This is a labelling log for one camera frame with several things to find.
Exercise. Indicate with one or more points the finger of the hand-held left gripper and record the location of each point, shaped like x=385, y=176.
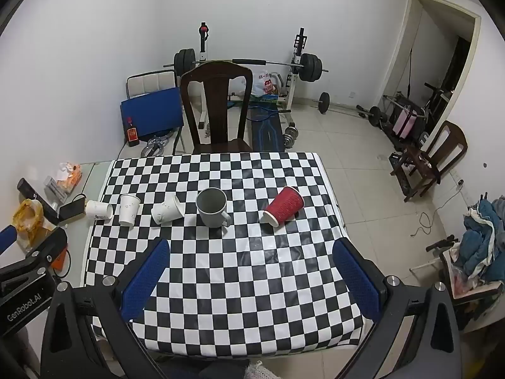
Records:
x=47, y=248
x=6, y=239

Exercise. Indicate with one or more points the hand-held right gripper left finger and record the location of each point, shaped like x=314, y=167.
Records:
x=145, y=282

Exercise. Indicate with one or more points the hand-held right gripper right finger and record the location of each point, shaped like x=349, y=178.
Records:
x=357, y=284

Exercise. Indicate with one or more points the white paper cup with marks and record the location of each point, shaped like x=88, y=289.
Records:
x=165, y=211

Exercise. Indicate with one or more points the red ribbed paper cup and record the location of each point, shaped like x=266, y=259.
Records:
x=282, y=207

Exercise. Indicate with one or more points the yellow plastic bag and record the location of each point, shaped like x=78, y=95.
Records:
x=27, y=217

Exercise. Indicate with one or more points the black phone with gold edge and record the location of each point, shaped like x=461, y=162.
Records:
x=73, y=208

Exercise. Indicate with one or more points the long black box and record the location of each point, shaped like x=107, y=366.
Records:
x=33, y=195

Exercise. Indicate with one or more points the clear plastic box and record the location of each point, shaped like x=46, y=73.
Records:
x=55, y=189

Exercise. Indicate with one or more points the orange tissue packet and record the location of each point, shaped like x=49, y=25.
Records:
x=69, y=175

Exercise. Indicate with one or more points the black white checkered tablecloth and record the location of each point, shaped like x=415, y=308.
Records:
x=236, y=284

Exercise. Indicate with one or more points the grey ceramic mug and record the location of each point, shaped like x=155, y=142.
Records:
x=213, y=215

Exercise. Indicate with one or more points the white clothes rack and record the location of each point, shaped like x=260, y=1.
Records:
x=473, y=296

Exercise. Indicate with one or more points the white shoe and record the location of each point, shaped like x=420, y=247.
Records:
x=260, y=371

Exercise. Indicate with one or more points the pile of clothes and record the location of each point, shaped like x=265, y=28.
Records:
x=483, y=237

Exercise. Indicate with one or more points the chrome weight plates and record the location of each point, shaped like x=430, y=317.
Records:
x=156, y=146

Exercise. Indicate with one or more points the brown bottle with red cap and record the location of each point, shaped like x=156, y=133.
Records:
x=132, y=134

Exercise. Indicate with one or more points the chrome dumbbell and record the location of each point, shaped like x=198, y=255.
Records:
x=291, y=137

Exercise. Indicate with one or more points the dark wooden chair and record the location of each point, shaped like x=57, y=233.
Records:
x=447, y=146
x=217, y=102

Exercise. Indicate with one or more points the pink suitcase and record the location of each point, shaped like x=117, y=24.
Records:
x=404, y=124

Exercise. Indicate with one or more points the blue flat board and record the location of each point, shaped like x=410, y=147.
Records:
x=152, y=110

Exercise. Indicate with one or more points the small barbell with black plates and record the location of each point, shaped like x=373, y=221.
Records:
x=324, y=102

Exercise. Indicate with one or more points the white padded chair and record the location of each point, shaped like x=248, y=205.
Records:
x=152, y=83

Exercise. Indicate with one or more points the black exercise machine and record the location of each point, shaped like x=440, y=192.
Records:
x=432, y=102

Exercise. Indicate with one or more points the white weight bench rack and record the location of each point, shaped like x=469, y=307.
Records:
x=294, y=87

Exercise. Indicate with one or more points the white printed plastic bag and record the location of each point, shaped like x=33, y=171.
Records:
x=266, y=85

